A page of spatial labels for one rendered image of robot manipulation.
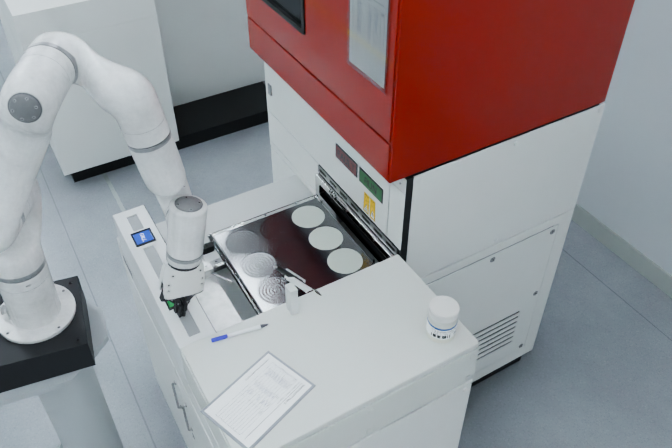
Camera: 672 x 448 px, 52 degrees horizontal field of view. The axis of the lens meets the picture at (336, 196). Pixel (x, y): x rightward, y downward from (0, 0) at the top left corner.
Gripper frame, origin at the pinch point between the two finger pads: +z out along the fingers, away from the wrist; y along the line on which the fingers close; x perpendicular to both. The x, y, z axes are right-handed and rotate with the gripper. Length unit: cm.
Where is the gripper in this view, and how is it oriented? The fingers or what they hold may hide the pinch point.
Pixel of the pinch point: (180, 307)
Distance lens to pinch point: 174.5
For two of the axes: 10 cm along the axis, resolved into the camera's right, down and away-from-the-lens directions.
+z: -1.8, 8.2, 5.5
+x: 5.0, 5.6, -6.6
